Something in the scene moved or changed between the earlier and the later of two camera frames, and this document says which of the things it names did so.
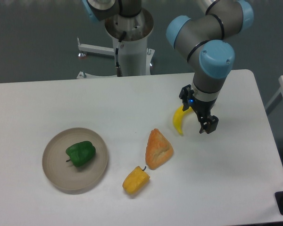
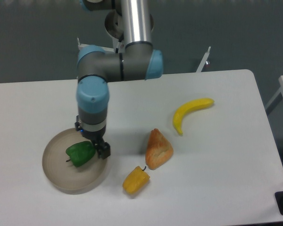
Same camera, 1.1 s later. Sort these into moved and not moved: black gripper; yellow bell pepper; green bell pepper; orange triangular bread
Moved: black gripper
Not moved: yellow bell pepper; orange triangular bread; green bell pepper
